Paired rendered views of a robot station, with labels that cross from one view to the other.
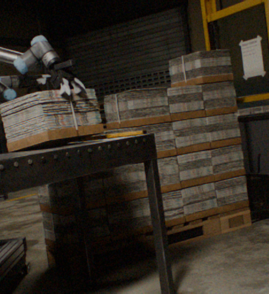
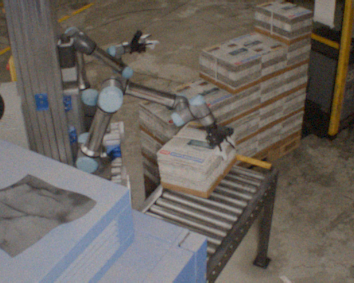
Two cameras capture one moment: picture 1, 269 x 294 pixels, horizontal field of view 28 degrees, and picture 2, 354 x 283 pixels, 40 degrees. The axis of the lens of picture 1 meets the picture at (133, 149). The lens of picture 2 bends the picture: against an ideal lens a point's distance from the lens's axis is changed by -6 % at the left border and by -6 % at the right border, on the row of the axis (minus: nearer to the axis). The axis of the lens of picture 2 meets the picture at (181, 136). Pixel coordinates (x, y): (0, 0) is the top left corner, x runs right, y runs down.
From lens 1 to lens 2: 1.92 m
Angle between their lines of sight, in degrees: 32
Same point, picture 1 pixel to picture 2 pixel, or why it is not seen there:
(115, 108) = (213, 67)
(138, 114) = (238, 84)
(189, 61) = (278, 20)
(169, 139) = (257, 98)
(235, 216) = (290, 142)
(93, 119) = (231, 155)
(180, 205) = (255, 147)
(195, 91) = (282, 52)
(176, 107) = (266, 71)
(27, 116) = (187, 174)
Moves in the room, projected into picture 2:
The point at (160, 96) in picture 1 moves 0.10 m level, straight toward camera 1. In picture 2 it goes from (256, 64) to (259, 70)
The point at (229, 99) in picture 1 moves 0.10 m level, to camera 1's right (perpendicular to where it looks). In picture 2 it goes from (305, 53) to (315, 53)
